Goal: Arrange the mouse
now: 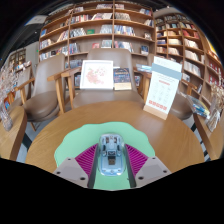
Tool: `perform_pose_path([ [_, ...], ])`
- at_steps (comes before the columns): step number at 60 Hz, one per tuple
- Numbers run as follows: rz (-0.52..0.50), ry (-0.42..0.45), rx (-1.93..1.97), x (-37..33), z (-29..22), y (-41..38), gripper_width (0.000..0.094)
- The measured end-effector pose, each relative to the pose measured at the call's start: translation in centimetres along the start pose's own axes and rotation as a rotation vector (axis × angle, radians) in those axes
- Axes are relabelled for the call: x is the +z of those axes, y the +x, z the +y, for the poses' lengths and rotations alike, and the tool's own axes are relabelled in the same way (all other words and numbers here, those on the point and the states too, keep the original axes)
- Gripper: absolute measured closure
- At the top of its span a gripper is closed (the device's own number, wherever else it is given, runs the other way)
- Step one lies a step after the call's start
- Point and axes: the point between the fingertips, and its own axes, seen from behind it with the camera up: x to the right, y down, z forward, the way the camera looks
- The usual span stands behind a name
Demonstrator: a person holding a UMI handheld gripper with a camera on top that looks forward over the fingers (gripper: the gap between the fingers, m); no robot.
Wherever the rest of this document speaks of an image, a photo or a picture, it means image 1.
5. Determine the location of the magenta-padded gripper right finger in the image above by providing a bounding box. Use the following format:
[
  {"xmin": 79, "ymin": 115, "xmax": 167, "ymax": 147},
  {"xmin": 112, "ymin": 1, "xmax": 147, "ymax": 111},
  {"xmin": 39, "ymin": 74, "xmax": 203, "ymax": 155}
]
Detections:
[{"xmin": 124, "ymin": 143, "xmax": 172, "ymax": 188}]

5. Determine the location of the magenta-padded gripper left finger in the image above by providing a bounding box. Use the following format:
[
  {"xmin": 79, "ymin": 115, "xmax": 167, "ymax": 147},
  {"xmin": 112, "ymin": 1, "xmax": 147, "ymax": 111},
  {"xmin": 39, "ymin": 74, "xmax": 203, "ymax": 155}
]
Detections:
[{"xmin": 53, "ymin": 143, "xmax": 100, "ymax": 189}]

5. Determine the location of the transparent blue computer mouse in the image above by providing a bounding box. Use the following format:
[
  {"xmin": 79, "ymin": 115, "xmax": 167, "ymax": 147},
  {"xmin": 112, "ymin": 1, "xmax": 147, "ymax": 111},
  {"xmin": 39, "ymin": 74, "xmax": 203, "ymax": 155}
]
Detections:
[{"xmin": 98, "ymin": 133, "xmax": 127, "ymax": 177}]

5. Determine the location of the green blob-shaped mouse pad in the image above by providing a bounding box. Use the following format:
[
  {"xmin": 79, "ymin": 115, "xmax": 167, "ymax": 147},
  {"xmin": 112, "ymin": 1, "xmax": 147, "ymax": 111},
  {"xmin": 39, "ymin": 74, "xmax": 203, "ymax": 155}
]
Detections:
[{"xmin": 53, "ymin": 121, "xmax": 156, "ymax": 192}]

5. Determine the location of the brown padded wooden armchair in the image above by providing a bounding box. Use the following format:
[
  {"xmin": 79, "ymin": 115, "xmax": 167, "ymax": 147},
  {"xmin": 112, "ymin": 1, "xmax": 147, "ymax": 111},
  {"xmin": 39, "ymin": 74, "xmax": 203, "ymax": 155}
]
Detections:
[
  {"xmin": 14, "ymin": 53, "xmax": 68, "ymax": 132},
  {"xmin": 61, "ymin": 48, "xmax": 151, "ymax": 109},
  {"xmin": 146, "ymin": 53, "xmax": 199, "ymax": 122}
]

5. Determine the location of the white sign with wooden base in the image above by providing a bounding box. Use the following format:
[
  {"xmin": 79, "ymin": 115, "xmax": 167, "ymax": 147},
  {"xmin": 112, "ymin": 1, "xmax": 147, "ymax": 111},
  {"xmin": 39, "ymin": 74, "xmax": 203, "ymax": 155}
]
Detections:
[{"xmin": 143, "ymin": 55, "xmax": 183, "ymax": 121}]

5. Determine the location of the stack of colourful books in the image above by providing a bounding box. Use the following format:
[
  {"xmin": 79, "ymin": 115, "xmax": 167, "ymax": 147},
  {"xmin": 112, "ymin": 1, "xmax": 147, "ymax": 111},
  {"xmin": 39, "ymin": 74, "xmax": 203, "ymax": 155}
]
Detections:
[{"xmin": 185, "ymin": 94, "xmax": 211, "ymax": 118}]

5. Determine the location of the dark book with tan strip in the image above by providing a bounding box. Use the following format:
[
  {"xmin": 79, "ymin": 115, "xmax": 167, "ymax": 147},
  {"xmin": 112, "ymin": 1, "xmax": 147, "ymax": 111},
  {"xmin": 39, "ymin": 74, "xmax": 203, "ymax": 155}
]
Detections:
[{"xmin": 113, "ymin": 67, "xmax": 133, "ymax": 91}]

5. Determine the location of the white framed floral picture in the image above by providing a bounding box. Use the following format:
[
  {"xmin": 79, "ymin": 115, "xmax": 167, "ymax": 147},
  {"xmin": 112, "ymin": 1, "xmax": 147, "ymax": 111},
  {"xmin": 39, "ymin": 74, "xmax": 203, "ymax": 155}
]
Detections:
[{"xmin": 79, "ymin": 59, "xmax": 115, "ymax": 91}]

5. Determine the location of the glass vase with dried flowers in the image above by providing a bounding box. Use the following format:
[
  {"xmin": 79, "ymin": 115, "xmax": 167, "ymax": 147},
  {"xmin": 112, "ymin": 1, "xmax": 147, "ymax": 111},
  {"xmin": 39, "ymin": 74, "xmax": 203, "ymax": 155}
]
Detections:
[
  {"xmin": 0, "ymin": 63, "xmax": 19, "ymax": 132},
  {"xmin": 204, "ymin": 74, "xmax": 224, "ymax": 133}
]

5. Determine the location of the light blue book stack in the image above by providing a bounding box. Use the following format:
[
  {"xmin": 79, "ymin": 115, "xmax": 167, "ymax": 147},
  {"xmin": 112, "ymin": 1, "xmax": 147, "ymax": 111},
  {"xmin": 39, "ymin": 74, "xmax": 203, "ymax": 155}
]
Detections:
[{"xmin": 135, "ymin": 63, "xmax": 153, "ymax": 74}]

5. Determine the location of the small wooden shelf unit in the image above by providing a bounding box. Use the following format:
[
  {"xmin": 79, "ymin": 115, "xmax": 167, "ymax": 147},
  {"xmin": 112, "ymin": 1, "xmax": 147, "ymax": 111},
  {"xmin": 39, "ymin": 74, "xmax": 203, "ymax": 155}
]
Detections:
[{"xmin": 8, "ymin": 48, "xmax": 33, "ymax": 73}]

